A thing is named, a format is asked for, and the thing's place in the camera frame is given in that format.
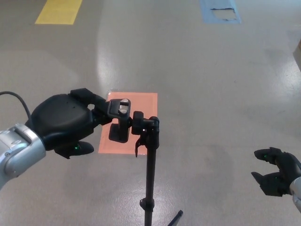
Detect yellow floor marking rectangle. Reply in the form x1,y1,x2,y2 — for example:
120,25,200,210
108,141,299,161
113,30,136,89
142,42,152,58
34,0,83,24

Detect black phone stand tripod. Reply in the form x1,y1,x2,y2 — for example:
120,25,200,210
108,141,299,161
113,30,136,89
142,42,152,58
107,98,184,226

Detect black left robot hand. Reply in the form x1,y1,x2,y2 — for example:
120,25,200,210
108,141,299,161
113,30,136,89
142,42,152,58
24,88,113,160

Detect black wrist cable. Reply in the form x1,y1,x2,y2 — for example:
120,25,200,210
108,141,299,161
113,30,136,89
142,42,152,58
0,91,32,123

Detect blue floor marking rectangle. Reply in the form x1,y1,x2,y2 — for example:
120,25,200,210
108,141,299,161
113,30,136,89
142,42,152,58
199,0,242,24

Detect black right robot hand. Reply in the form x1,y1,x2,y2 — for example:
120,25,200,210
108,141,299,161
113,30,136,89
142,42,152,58
251,147,301,196

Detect orange floor marking rectangle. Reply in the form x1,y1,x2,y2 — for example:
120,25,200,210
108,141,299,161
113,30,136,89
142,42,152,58
97,92,158,155

